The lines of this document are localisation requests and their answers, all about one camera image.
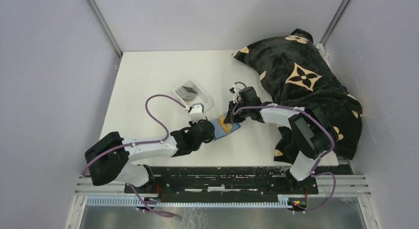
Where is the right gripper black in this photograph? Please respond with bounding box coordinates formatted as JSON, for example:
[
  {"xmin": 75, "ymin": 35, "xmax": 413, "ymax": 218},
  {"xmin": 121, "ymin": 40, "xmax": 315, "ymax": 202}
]
[{"xmin": 224, "ymin": 100, "xmax": 251, "ymax": 123}]

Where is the aluminium rail frame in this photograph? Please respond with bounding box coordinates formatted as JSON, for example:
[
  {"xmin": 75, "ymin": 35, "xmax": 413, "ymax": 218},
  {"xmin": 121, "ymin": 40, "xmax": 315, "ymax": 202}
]
[{"xmin": 65, "ymin": 174, "xmax": 378, "ymax": 229}]

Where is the gold VIP card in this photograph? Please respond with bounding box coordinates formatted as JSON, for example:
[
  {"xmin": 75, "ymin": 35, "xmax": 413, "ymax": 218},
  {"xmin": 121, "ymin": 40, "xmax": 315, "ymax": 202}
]
[{"xmin": 217, "ymin": 114, "xmax": 233, "ymax": 134}]

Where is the blue leather card holder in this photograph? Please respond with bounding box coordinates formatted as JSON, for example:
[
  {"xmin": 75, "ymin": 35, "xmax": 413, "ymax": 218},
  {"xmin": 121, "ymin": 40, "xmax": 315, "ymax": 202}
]
[{"xmin": 210, "ymin": 117, "xmax": 241, "ymax": 140}]

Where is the black blanket with beige flowers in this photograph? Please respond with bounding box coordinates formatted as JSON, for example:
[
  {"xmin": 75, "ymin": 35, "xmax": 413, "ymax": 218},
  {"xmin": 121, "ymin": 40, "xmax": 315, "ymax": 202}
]
[{"xmin": 233, "ymin": 29, "xmax": 363, "ymax": 159}]

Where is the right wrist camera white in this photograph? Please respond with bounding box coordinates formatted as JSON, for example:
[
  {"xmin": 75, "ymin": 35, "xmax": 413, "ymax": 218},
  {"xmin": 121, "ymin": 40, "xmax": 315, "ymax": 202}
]
[{"xmin": 229, "ymin": 84, "xmax": 241, "ymax": 104}]

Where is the white slotted cable duct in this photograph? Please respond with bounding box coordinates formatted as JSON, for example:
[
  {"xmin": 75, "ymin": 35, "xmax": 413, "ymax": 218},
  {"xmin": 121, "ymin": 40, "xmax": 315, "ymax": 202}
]
[{"xmin": 85, "ymin": 195, "xmax": 294, "ymax": 210}]

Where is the white crumpled cloth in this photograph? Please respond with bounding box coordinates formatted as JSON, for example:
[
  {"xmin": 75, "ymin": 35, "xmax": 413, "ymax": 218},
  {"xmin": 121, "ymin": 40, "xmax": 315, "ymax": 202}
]
[{"xmin": 314, "ymin": 43, "xmax": 330, "ymax": 66}]

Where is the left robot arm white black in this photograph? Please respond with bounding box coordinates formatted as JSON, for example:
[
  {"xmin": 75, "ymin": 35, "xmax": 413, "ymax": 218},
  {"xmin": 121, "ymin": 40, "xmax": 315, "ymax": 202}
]
[{"xmin": 83, "ymin": 120, "xmax": 215, "ymax": 193}]

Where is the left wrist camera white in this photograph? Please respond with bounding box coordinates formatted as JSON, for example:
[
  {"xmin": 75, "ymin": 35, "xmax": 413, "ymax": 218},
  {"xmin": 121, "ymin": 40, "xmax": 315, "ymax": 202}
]
[{"xmin": 188, "ymin": 103, "xmax": 207, "ymax": 122}]

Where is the stack of cards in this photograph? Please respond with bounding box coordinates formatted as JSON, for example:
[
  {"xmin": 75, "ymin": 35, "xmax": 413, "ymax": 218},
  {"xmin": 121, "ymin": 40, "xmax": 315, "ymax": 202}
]
[{"xmin": 176, "ymin": 86, "xmax": 198, "ymax": 100}]

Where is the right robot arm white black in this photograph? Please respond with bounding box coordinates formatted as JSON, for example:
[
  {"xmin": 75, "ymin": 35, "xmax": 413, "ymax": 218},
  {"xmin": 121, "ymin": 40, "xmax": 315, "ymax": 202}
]
[{"xmin": 224, "ymin": 84, "xmax": 338, "ymax": 193}]

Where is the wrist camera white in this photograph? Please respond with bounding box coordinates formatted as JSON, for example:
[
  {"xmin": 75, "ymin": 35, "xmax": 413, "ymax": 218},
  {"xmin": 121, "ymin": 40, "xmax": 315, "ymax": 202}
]
[
  {"xmin": 229, "ymin": 84, "xmax": 241, "ymax": 104},
  {"xmin": 188, "ymin": 103, "xmax": 207, "ymax": 122}
]

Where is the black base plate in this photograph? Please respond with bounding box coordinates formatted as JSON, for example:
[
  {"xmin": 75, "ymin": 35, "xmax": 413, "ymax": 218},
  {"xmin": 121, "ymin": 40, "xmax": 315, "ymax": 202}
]
[{"xmin": 136, "ymin": 166, "xmax": 319, "ymax": 203}]

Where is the clear plastic tray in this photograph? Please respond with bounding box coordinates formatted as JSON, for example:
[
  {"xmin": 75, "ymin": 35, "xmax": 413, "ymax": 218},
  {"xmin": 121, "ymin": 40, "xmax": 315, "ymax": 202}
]
[{"xmin": 172, "ymin": 79, "xmax": 215, "ymax": 113}]

